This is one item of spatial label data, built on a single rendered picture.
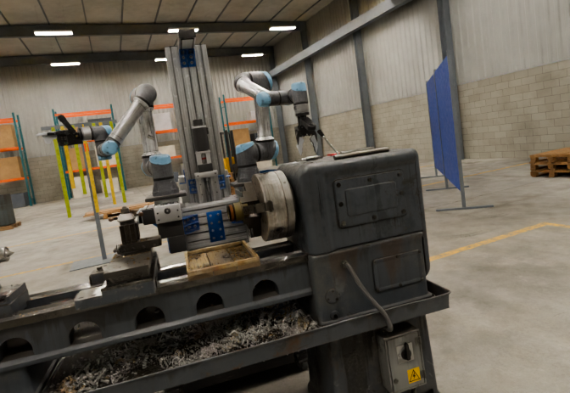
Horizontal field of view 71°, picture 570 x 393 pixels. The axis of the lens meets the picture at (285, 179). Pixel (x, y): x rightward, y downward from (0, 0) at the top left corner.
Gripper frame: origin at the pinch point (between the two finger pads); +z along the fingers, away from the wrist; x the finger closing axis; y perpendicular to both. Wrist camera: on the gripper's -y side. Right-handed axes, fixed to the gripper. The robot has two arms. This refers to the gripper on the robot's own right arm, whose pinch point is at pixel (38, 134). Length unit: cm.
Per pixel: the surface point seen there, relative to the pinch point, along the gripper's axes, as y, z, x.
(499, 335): 141, -211, -138
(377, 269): 67, -109, -130
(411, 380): 117, -113, -146
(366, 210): 40, -107, -126
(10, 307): 60, 25, -67
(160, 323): 75, -22, -93
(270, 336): 84, -57, -118
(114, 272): 50, -8, -89
